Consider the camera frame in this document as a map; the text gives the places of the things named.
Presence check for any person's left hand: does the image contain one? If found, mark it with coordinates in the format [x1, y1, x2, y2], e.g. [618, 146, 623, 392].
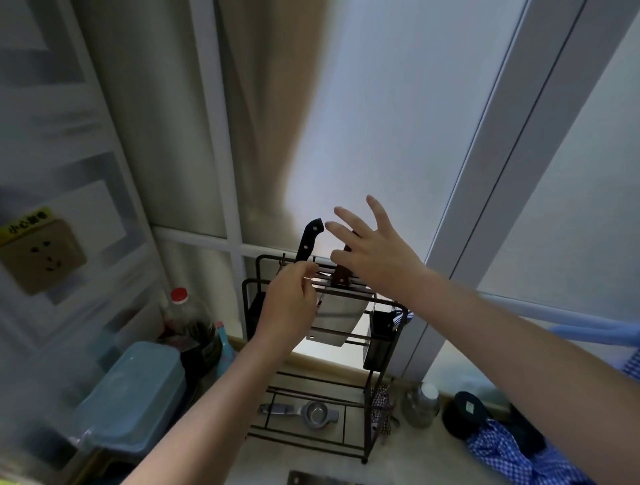
[248, 259, 322, 360]

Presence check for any person's right hand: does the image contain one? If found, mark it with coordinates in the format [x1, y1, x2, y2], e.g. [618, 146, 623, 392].
[323, 193, 432, 308]

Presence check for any black metal knife rack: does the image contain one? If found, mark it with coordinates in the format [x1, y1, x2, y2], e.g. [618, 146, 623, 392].
[241, 253, 411, 466]

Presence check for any brown-handled cleaver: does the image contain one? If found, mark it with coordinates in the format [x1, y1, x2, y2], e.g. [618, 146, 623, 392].
[305, 229, 377, 348]

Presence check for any person's left forearm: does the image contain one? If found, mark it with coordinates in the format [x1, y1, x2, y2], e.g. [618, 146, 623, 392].
[121, 334, 303, 485]

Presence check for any person's right forearm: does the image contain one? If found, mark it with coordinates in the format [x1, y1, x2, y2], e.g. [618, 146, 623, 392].
[395, 269, 640, 485]

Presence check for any teal bottle with pink cap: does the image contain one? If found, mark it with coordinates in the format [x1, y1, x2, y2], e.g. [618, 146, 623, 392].
[213, 321, 237, 378]

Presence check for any black utensil holder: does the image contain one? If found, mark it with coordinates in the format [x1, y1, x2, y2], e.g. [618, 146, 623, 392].
[363, 309, 401, 373]

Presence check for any red-capped plastic bottle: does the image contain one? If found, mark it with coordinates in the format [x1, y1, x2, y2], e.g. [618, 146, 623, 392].
[159, 287, 223, 386]

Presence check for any metal lemon squeezer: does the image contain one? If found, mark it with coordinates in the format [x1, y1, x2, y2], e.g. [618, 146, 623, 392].
[257, 399, 341, 430]

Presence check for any spotted fabric pouch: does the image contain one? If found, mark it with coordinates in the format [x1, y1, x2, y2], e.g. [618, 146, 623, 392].
[371, 382, 401, 446]

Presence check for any glass jar with metal lid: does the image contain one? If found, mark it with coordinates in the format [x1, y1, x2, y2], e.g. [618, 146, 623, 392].
[399, 382, 442, 430]

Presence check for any black round container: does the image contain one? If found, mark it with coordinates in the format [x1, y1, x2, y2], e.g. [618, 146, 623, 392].
[441, 391, 489, 440]

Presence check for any light blue plastic box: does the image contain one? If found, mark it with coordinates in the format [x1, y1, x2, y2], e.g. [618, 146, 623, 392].
[69, 341, 189, 466]

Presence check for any blue checkered cloth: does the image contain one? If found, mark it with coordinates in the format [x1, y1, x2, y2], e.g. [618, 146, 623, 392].
[465, 344, 640, 485]

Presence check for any beige curtain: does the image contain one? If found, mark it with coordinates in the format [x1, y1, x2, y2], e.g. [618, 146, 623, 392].
[75, 0, 341, 260]

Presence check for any dark green cloth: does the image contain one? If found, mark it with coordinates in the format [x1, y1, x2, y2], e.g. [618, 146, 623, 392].
[507, 403, 547, 458]

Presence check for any light blue clothes hanger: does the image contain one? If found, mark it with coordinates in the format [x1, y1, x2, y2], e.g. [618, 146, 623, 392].
[547, 309, 640, 348]

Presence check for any white window frame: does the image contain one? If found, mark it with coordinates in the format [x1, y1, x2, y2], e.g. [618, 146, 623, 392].
[149, 0, 640, 386]

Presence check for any beige wall socket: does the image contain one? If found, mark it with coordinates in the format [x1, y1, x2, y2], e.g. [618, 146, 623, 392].
[0, 217, 89, 296]

